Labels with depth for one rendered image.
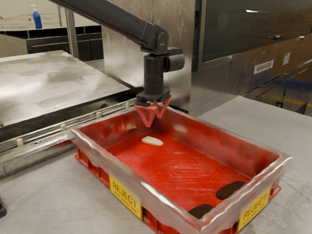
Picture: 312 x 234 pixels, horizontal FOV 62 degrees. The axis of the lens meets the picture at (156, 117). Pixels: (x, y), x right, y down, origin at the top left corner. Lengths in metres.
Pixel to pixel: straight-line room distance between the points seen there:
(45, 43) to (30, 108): 1.68
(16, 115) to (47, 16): 4.01
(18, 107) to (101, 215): 0.57
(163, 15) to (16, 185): 0.72
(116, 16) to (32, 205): 0.47
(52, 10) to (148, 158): 4.36
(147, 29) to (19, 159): 0.48
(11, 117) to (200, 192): 0.66
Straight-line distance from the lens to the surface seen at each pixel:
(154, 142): 0.83
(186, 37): 0.94
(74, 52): 1.77
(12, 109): 1.03
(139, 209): 0.56
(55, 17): 4.98
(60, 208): 0.65
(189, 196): 0.64
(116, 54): 1.23
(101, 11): 0.62
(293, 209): 0.68
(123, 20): 0.65
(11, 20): 4.71
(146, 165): 0.73
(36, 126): 1.05
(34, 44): 2.61
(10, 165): 0.78
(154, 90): 0.74
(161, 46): 0.71
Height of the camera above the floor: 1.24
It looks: 24 degrees down
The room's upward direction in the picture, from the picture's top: straight up
